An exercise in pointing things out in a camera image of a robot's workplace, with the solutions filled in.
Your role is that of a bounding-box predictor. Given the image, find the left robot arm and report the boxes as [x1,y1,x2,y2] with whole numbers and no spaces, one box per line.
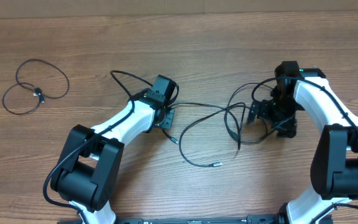
[43,75,179,223]

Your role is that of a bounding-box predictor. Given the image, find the thin black short cable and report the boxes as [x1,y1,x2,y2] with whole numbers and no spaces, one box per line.
[2,58,70,116]

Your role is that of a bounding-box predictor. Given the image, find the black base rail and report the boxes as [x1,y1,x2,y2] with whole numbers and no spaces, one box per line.
[115,214,289,224]

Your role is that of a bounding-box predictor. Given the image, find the black USB cable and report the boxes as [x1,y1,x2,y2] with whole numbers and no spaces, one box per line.
[162,82,279,151]

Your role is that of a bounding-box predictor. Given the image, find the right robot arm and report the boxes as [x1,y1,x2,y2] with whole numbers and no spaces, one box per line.
[247,61,358,223]

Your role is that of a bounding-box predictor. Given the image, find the black cable silver connector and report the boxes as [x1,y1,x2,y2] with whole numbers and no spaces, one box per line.
[174,102,249,168]

